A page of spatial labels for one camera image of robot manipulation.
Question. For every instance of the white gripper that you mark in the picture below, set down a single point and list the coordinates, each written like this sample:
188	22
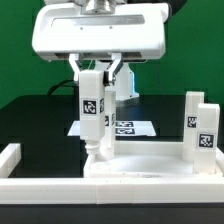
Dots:
133	32

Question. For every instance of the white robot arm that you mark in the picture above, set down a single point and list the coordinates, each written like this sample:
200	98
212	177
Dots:
108	7

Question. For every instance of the white right barrier wall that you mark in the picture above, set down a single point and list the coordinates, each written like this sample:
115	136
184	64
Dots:
220	160

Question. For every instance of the white desk top tray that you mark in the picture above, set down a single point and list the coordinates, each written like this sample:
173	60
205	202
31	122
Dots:
146	159

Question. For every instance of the white front barrier wall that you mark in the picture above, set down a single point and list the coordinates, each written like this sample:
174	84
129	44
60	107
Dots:
111	191

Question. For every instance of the white barrier wall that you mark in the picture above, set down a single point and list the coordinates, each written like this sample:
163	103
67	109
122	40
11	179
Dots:
111	191
9	158
220	160

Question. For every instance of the fiducial marker sheet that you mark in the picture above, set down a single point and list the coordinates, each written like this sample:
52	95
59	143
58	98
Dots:
123	128

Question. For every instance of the white left barrier wall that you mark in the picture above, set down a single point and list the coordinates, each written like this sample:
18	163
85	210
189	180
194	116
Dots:
9	158

